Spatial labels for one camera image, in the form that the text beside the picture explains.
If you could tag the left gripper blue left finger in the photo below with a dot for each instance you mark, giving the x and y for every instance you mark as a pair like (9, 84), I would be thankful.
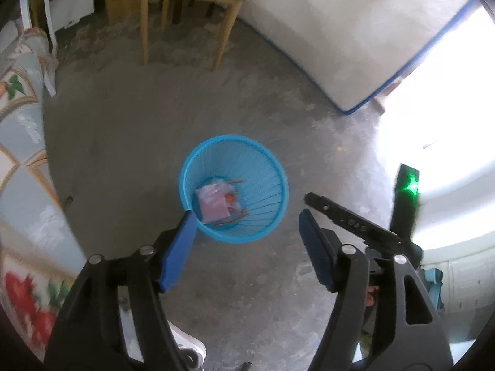
(88, 333)

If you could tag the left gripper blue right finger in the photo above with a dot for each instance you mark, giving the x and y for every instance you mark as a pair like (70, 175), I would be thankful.
(408, 334)

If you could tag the pink plastic wrapper trash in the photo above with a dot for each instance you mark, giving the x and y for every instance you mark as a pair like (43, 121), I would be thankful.
(219, 202)

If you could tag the fruit-patterned grey tablecloth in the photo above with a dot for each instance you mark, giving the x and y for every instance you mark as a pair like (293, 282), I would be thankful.
(40, 257)

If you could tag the blue plastic waste basket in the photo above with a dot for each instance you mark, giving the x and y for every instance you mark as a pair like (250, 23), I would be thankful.
(237, 188)

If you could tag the white mattress with blue trim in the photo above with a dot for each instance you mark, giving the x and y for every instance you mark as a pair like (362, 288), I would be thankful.
(351, 49)

